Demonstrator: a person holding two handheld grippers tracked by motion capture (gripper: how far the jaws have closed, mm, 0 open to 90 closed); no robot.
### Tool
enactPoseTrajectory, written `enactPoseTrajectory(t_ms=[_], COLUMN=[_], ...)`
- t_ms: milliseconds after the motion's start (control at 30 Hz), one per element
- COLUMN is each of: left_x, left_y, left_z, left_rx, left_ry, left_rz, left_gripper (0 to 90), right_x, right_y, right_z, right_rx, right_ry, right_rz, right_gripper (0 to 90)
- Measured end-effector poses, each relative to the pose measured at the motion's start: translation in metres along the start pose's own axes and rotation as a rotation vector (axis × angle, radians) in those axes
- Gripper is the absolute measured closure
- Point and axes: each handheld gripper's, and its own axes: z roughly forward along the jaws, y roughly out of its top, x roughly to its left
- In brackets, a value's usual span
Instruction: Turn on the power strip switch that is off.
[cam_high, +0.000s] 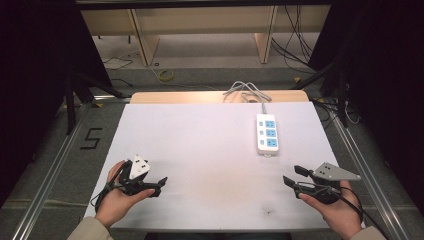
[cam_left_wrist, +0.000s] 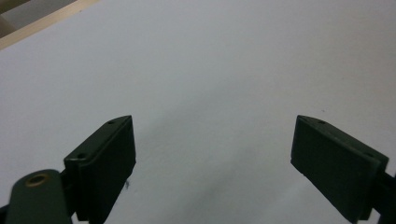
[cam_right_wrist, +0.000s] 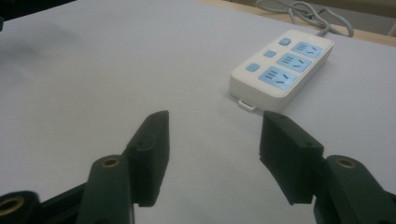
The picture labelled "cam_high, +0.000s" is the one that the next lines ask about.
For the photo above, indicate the wooden table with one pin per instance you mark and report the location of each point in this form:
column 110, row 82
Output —
column 186, row 97

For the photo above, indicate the dark curtain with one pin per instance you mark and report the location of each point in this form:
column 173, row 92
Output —
column 386, row 83
column 36, row 66

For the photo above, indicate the black metal stand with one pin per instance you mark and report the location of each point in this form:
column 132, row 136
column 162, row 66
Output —
column 75, row 90
column 340, row 90

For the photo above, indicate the person's left hand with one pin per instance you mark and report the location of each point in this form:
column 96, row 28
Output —
column 115, row 201

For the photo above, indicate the white power strip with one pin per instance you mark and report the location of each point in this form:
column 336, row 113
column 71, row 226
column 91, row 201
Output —
column 267, row 133

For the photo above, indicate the wooden desk frame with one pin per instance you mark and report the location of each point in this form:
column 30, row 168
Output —
column 206, row 20

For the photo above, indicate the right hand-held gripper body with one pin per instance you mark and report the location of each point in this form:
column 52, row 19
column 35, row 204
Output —
column 331, row 172

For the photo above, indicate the person's right hand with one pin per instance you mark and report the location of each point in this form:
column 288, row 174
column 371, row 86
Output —
column 340, row 213

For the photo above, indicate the aluminium floor rail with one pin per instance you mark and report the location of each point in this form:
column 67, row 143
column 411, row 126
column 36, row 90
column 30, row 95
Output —
column 370, row 173
column 50, row 173

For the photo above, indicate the white table cover board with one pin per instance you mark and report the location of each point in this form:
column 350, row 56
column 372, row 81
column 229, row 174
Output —
column 206, row 156

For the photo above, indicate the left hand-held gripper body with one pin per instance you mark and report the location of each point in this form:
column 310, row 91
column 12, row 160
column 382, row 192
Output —
column 133, row 181

